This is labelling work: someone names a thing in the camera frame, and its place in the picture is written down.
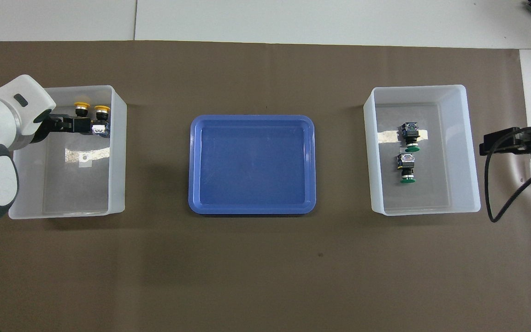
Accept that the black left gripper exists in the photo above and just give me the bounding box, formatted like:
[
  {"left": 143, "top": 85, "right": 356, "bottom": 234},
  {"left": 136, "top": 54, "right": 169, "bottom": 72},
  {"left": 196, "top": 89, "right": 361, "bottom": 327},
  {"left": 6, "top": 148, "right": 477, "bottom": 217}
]
[{"left": 30, "top": 110, "right": 93, "bottom": 144}]

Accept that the brown paper table mat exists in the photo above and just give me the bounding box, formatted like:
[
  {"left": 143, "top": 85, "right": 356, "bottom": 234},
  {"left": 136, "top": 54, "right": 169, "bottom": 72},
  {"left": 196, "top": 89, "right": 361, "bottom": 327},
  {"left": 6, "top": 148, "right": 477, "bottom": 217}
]
[{"left": 0, "top": 41, "right": 531, "bottom": 332}]

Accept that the blue plastic tray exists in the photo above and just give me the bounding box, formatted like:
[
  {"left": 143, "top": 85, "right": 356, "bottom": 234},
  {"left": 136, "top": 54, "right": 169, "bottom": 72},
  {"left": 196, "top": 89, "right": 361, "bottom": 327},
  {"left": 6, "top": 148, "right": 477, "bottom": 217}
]
[{"left": 188, "top": 114, "right": 317, "bottom": 215}]

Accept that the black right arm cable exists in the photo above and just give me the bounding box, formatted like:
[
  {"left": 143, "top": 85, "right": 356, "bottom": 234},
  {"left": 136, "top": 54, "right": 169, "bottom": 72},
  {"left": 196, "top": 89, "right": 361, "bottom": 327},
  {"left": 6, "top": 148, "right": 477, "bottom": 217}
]
[{"left": 484, "top": 138, "right": 531, "bottom": 223}]

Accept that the white translucent plastic box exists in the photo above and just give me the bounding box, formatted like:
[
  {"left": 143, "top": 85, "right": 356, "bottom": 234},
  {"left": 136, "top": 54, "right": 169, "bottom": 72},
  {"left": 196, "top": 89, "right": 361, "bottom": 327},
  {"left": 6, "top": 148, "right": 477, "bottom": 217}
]
[
  {"left": 363, "top": 84, "right": 482, "bottom": 216},
  {"left": 8, "top": 85, "right": 127, "bottom": 220}
]

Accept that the green push button switch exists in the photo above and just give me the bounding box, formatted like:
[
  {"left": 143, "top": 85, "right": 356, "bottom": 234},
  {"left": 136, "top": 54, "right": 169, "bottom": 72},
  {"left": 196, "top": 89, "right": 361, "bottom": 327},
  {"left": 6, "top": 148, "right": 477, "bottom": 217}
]
[
  {"left": 397, "top": 154, "right": 417, "bottom": 184},
  {"left": 401, "top": 121, "right": 421, "bottom": 153}
]

